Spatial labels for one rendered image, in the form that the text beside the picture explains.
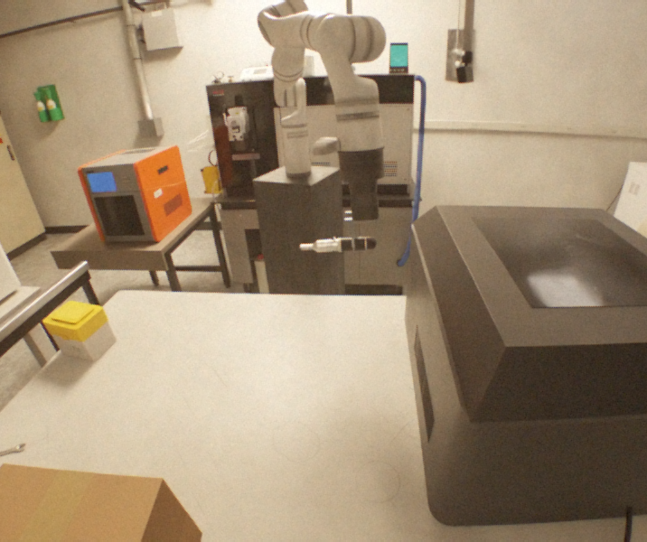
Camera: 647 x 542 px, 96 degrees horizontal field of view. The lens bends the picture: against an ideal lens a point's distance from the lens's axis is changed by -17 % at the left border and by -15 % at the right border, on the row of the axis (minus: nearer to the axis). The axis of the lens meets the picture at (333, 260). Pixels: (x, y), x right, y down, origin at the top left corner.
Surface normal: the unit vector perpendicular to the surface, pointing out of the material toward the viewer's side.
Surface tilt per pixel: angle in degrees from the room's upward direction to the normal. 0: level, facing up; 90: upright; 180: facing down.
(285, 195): 90
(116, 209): 90
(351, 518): 0
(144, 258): 90
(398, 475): 0
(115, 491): 0
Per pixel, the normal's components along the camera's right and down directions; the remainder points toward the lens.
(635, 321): -0.04, -0.87
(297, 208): -0.43, 0.46
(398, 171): -0.07, 0.49
